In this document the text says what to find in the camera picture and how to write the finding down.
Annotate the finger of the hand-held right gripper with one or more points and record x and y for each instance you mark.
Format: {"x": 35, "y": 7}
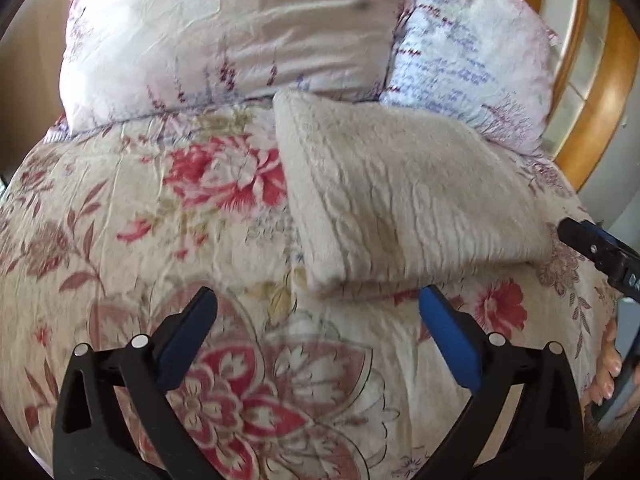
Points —
{"x": 595, "y": 242}

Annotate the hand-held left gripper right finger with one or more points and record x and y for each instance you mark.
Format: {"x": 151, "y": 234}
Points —
{"x": 450, "y": 335}

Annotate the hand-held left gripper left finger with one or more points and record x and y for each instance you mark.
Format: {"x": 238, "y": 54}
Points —
{"x": 184, "y": 342}

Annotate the beige knitted cloth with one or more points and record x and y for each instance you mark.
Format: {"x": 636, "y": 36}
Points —
{"x": 400, "y": 200}

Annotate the person's right hand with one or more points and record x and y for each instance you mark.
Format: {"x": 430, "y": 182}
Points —
{"x": 606, "y": 365}

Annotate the floral bed blanket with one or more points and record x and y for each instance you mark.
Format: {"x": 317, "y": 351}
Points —
{"x": 150, "y": 240}

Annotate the wooden bed headboard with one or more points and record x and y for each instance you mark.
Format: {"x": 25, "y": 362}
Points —
{"x": 600, "y": 100}

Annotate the white purple print pillow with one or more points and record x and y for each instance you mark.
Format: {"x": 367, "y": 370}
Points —
{"x": 465, "y": 55}

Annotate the pink flower print pillow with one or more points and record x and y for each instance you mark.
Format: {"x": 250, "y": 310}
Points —
{"x": 225, "y": 35}

